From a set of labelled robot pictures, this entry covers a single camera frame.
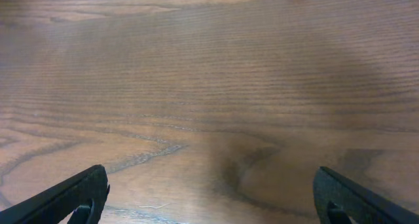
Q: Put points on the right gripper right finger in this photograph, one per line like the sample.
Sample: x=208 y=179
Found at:
x=340 y=200

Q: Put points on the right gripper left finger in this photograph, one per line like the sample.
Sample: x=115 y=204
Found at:
x=82 y=197

